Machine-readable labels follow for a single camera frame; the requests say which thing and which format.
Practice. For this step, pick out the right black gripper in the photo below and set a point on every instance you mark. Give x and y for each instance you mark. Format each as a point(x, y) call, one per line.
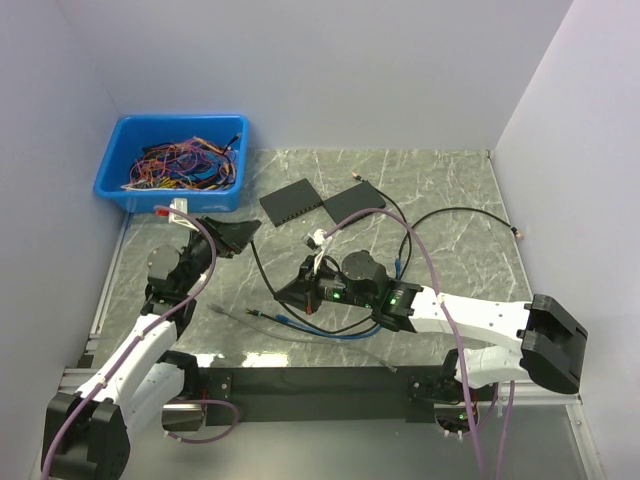
point(303, 293)

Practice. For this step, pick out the blue plastic bin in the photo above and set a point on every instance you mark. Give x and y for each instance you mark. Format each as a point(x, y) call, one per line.
point(152, 159)

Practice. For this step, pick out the black network switch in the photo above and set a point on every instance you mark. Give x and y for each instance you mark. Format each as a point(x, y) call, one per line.
point(357, 198)
point(290, 202)

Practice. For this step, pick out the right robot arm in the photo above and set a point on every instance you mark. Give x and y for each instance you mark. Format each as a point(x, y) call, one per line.
point(536, 340)

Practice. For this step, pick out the black base crossbar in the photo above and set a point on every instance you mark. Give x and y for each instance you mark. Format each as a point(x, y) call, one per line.
point(288, 394)

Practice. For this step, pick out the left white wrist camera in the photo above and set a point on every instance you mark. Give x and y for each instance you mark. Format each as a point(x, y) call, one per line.
point(175, 213)

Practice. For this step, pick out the aluminium frame rail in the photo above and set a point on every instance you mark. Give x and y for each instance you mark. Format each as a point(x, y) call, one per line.
point(463, 420)

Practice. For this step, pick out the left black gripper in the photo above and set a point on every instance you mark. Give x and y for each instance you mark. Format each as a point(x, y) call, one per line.
point(230, 237)

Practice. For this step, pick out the black cable gold plug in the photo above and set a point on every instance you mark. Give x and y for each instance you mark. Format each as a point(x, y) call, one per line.
point(357, 281)

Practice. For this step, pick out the black ethernet cable long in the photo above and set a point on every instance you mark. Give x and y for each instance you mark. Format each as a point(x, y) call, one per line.
point(401, 264)

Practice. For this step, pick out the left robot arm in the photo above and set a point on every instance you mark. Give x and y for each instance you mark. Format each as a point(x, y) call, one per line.
point(89, 433)

